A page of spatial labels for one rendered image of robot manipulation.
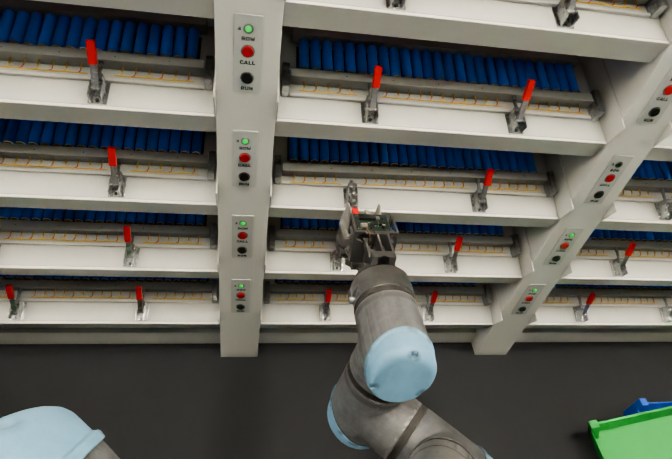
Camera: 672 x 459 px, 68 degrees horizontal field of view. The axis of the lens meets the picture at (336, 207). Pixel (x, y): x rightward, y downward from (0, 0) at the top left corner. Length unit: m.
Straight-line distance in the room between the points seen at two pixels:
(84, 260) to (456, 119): 0.79
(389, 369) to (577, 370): 1.07
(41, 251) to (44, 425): 0.95
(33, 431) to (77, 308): 1.08
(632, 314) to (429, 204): 0.80
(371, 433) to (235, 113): 0.51
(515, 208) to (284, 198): 0.48
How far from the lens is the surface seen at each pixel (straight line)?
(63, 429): 0.25
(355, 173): 0.99
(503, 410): 1.47
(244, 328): 1.27
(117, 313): 1.30
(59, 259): 1.17
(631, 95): 1.02
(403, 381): 0.66
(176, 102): 0.86
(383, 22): 0.78
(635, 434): 1.57
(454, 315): 1.37
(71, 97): 0.89
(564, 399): 1.58
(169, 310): 1.28
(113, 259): 1.14
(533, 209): 1.13
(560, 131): 1.01
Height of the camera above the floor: 1.20
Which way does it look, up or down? 42 degrees down
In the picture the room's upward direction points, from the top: 11 degrees clockwise
